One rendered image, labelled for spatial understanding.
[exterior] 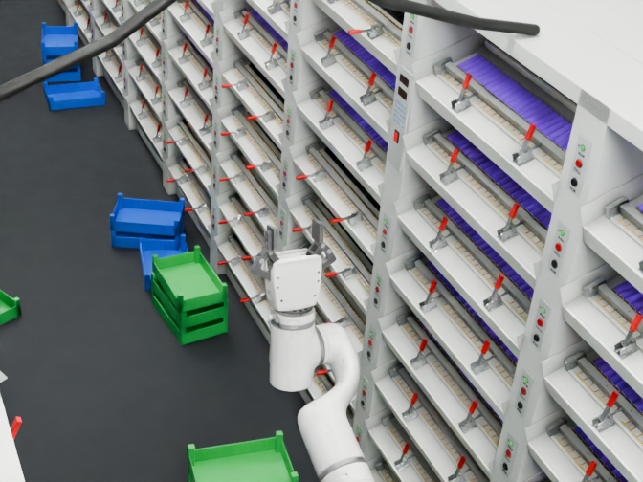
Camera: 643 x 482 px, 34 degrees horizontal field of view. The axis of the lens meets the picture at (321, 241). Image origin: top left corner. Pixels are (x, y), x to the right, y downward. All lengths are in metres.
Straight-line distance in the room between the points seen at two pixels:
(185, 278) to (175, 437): 0.75
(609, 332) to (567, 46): 0.60
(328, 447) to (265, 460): 1.50
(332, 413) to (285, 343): 0.16
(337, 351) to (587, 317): 0.56
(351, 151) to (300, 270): 1.24
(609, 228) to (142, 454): 2.08
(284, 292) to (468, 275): 0.82
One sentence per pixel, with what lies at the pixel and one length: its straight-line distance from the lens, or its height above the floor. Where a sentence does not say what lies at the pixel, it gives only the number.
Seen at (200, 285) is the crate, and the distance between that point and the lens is 4.18.
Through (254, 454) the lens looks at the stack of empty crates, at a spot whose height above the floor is 0.24.
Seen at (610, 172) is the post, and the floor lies 1.66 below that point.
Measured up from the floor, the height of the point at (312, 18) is 1.44.
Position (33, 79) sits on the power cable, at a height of 1.84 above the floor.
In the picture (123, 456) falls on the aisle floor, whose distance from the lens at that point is 3.70.
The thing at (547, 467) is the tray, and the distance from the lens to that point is 2.45.
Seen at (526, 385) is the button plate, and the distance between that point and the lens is 2.43.
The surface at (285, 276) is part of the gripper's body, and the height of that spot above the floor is 1.53.
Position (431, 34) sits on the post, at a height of 1.67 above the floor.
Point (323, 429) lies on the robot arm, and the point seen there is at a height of 1.34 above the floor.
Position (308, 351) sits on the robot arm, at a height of 1.39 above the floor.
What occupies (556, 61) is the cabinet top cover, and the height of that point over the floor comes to 1.81.
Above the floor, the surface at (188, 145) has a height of 0.36.
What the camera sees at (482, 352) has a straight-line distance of 2.61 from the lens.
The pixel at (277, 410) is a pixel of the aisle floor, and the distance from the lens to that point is 3.86.
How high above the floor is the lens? 2.63
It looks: 33 degrees down
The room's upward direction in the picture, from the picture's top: 5 degrees clockwise
